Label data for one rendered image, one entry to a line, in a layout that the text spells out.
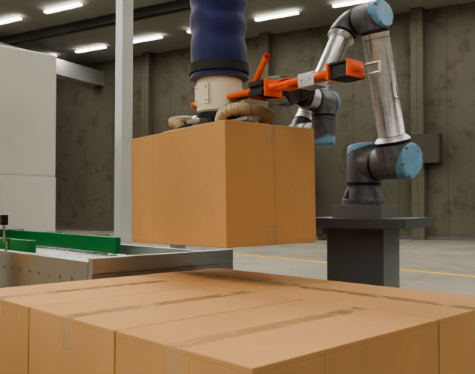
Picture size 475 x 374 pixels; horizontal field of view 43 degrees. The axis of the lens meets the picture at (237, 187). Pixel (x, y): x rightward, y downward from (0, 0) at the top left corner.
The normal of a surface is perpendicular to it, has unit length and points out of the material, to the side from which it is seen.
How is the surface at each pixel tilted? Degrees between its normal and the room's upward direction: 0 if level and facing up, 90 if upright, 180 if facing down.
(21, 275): 90
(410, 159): 95
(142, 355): 90
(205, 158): 91
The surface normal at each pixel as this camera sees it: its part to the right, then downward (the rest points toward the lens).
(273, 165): 0.62, -0.04
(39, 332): -0.72, -0.03
